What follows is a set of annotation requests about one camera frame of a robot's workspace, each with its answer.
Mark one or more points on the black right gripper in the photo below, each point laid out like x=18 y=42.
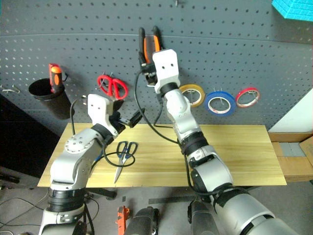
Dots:
x=149 y=72

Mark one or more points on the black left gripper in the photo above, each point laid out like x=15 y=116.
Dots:
x=118 y=126

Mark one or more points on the orange and black pliers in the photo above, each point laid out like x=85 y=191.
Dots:
x=148 y=46

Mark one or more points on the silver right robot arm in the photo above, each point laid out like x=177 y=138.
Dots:
x=210 y=169

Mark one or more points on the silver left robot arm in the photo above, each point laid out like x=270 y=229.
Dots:
x=73 y=159

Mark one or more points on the yellow tape roll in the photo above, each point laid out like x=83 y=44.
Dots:
x=199 y=91

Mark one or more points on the grey pegboard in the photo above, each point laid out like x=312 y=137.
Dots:
x=220 y=49

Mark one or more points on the blue tape roll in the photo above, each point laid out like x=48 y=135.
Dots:
x=220 y=104

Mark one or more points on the red tape roll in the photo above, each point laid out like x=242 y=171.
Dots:
x=247 y=98

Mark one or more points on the metal pegboard hook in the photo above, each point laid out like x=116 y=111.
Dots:
x=9 y=90

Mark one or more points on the red scissors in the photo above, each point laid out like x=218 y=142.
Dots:
x=113 y=85

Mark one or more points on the blue and black scissors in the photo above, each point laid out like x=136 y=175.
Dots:
x=123 y=154

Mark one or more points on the black cup holder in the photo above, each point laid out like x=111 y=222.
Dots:
x=52 y=100

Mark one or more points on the orange and black screwdriver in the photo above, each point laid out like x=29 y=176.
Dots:
x=56 y=79

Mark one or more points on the black table base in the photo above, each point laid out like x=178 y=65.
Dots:
x=102 y=193

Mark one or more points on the black floor strip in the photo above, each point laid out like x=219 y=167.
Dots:
x=171 y=200

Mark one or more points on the orange tool on floor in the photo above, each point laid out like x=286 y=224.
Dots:
x=122 y=218

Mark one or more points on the black panel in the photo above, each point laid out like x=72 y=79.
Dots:
x=22 y=142

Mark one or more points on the dark rounded shape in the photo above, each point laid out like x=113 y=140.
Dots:
x=143 y=220
x=203 y=219

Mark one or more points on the teal foam block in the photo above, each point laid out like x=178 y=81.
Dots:
x=294 y=8

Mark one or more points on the white board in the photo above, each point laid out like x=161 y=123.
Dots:
x=296 y=117

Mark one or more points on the grey foam piece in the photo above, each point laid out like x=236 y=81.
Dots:
x=292 y=149

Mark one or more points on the cardboard box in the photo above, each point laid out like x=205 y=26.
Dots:
x=293 y=166

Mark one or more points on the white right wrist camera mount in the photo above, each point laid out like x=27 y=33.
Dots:
x=166 y=69

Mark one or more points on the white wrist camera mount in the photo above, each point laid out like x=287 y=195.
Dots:
x=99 y=110
x=166 y=69

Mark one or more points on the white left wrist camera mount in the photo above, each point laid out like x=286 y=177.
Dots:
x=99 y=110

